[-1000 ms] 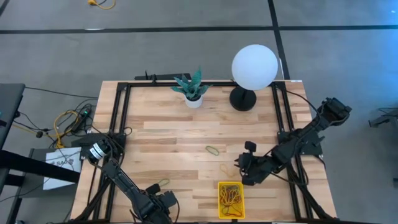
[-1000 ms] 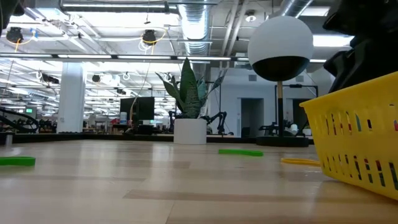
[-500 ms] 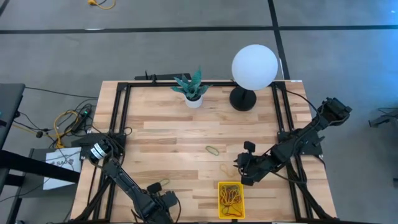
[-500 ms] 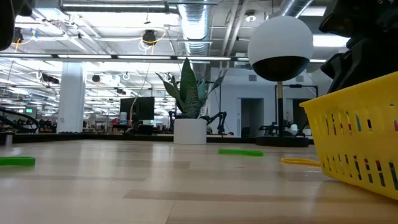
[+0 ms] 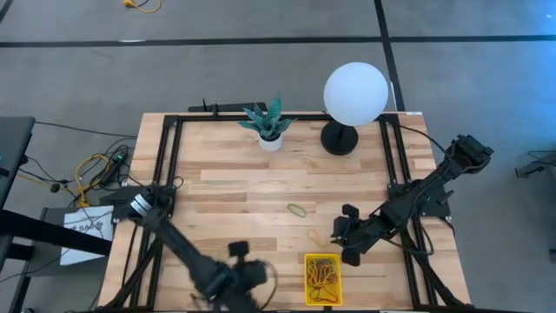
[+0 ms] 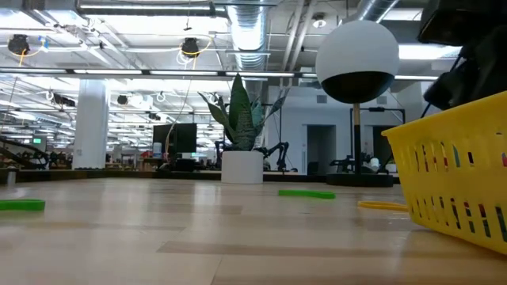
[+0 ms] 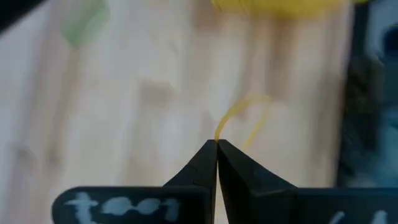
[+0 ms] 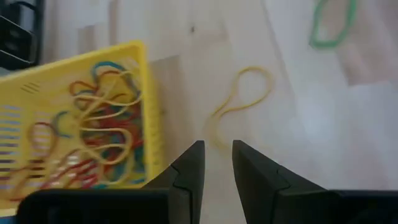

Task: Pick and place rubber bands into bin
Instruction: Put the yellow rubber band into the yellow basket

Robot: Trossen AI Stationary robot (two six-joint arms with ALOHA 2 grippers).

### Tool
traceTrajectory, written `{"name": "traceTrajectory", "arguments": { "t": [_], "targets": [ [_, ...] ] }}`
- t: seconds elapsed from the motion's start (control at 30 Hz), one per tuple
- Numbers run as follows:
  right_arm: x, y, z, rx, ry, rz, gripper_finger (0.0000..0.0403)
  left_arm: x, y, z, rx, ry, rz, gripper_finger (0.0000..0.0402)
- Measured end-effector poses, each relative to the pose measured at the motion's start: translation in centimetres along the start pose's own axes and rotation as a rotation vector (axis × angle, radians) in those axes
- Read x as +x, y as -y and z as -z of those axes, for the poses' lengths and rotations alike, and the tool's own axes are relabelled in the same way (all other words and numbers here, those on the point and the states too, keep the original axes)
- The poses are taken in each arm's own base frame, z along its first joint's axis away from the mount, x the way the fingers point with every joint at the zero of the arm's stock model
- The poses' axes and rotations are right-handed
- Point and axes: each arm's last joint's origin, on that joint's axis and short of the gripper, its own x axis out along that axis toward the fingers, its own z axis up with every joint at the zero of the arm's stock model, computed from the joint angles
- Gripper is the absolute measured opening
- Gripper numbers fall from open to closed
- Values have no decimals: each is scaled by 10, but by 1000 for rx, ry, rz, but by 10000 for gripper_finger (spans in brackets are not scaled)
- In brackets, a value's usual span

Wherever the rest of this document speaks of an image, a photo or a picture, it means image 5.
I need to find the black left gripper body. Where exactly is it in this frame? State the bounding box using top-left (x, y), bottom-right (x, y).
top-left (234, 258), bottom-right (270, 287)

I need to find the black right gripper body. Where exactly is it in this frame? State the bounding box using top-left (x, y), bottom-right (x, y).
top-left (331, 208), bottom-right (394, 254)

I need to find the yellow rubber band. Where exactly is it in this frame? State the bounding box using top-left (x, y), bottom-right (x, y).
top-left (306, 228), bottom-right (332, 250)

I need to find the green rubber band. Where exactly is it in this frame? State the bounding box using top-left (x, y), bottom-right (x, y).
top-left (286, 203), bottom-right (308, 219)

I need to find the yellow plastic slotted basket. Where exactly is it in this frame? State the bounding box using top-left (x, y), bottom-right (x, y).
top-left (303, 253), bottom-right (344, 308)

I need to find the white round plant pot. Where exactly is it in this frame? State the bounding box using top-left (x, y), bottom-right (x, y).
top-left (257, 132), bottom-right (285, 153)

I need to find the white globe lamp black stand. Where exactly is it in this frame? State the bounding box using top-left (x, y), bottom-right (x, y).
top-left (320, 61), bottom-right (390, 157)

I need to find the green snake plant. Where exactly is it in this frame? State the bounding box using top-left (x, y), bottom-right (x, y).
top-left (237, 90), bottom-right (299, 143)

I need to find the black power strip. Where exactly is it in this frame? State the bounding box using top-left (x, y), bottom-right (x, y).
top-left (98, 150), bottom-right (129, 189)

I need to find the white printed paper sheet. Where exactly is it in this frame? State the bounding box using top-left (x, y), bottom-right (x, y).
top-left (59, 204), bottom-right (116, 267)

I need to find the black support beam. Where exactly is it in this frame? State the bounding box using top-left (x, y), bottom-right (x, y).
top-left (0, 209), bottom-right (114, 257)

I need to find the grey metal stand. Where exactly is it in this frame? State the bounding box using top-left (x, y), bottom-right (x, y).
top-left (513, 149), bottom-right (556, 180)

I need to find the black side table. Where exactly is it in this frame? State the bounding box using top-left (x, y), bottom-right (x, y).
top-left (0, 116), bottom-right (37, 210)

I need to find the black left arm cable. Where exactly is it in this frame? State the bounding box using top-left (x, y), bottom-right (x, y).
top-left (260, 260), bottom-right (280, 310)

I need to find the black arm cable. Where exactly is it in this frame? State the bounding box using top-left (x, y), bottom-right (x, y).
top-left (260, 260), bottom-right (280, 310)
top-left (397, 123), bottom-right (453, 157)

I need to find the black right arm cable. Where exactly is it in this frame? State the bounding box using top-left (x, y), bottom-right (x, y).
top-left (397, 123), bottom-right (453, 157)

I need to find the black aluminium table frame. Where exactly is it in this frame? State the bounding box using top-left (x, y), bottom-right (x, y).
top-left (98, 111), bottom-right (473, 312)

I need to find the yellow cable coil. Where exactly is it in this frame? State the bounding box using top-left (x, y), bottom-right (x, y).
top-left (74, 153), bottom-right (112, 210)

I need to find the yellow floor cable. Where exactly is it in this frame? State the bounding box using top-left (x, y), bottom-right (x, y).
top-left (122, 0), bottom-right (163, 15)

